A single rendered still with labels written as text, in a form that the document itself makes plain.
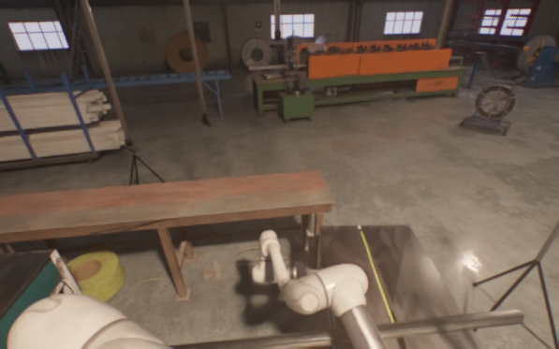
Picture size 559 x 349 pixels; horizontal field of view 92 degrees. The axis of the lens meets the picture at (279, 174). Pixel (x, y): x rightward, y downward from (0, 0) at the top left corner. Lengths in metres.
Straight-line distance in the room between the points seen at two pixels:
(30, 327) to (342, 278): 0.88
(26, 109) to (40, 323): 4.53
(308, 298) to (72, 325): 0.70
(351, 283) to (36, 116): 4.64
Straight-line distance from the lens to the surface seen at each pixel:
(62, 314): 0.62
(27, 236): 2.35
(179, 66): 11.61
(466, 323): 1.53
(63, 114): 4.89
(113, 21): 14.21
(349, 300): 1.11
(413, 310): 1.50
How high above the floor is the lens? 1.90
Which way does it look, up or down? 30 degrees down
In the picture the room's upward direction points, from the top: 2 degrees counter-clockwise
